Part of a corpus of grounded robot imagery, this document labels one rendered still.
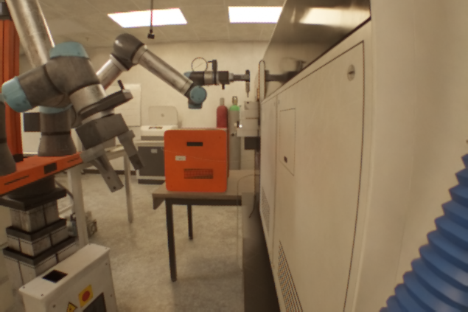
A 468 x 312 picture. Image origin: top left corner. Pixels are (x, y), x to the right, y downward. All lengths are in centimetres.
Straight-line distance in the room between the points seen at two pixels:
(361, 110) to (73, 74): 52
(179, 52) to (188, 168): 362
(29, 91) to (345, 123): 57
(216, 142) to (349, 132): 133
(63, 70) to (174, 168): 115
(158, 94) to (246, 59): 195
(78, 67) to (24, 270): 74
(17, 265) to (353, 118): 107
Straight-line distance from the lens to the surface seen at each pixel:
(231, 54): 473
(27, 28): 77
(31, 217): 97
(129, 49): 104
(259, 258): 84
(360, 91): 18
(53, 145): 107
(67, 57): 57
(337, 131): 22
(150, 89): 495
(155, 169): 426
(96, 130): 51
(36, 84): 59
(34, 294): 92
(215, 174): 153
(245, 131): 111
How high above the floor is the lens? 121
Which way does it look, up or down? 5 degrees down
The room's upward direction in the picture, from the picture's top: straight up
